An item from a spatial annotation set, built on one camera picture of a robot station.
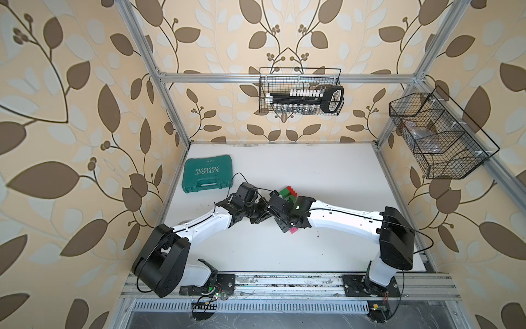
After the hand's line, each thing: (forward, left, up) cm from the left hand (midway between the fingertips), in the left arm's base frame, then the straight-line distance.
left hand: (274, 209), depth 82 cm
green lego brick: (+13, -5, -8) cm, 16 cm away
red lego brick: (+14, -9, -8) cm, 18 cm away
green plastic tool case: (+23, +30, -6) cm, 39 cm away
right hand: (-3, -5, -3) cm, 7 cm away
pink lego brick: (-7, -7, -3) cm, 11 cm away
